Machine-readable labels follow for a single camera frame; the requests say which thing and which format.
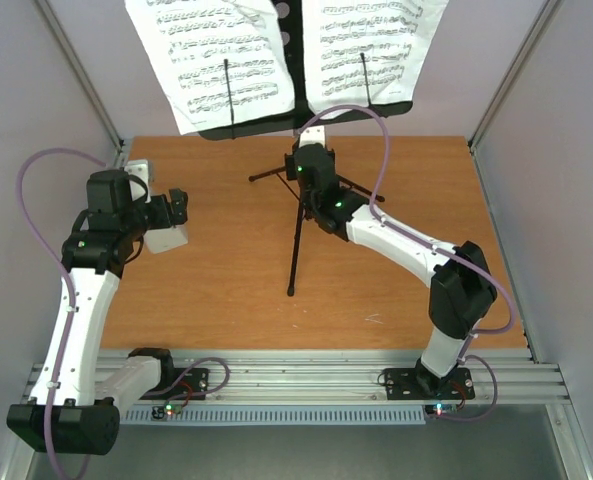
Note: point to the left aluminium corner post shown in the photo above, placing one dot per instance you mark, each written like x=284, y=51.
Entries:
x=75, y=64

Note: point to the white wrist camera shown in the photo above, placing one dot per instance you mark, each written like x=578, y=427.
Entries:
x=142, y=169
x=311, y=136

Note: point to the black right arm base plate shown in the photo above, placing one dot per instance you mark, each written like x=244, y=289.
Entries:
x=407, y=384

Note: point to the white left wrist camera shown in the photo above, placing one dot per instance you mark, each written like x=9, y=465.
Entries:
x=142, y=169

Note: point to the right aluminium corner post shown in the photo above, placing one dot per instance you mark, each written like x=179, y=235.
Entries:
x=533, y=36

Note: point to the black tripod music stand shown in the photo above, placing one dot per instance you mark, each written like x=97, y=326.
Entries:
x=301, y=117

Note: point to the aluminium corner post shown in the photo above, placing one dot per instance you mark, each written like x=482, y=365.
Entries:
x=533, y=36
x=75, y=64

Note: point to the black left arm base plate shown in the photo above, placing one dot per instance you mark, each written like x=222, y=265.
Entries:
x=196, y=381

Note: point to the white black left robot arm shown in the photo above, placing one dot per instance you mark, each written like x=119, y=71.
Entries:
x=68, y=411

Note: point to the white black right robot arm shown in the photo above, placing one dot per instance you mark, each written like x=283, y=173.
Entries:
x=459, y=295

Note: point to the aluminium front frame rails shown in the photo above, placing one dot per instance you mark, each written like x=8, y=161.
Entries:
x=353, y=377

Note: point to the white grey metronome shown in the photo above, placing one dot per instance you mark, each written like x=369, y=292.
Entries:
x=162, y=240

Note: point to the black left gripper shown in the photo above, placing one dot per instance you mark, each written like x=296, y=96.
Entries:
x=165, y=218

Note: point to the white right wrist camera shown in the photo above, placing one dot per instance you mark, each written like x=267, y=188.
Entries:
x=311, y=136

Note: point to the grey slotted cable duct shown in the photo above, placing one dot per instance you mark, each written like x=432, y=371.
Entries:
x=276, y=415

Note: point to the white sheet music page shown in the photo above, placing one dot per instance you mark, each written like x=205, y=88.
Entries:
x=218, y=62
x=366, y=52

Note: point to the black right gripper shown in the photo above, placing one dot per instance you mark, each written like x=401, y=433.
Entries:
x=314, y=151

